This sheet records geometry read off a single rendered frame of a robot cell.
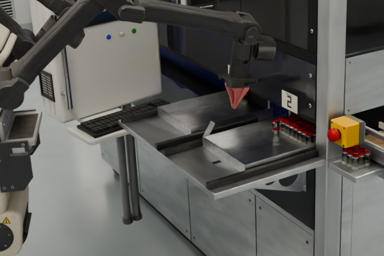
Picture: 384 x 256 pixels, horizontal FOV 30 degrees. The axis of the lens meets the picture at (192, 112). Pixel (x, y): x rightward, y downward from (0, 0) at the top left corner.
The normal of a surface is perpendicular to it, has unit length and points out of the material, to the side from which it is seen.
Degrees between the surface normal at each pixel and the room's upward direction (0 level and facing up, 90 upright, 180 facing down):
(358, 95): 90
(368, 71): 90
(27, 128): 0
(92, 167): 0
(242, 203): 90
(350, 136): 90
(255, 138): 0
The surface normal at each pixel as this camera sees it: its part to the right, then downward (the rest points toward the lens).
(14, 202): 0.09, -0.93
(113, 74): 0.61, 0.26
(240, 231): -0.87, 0.22
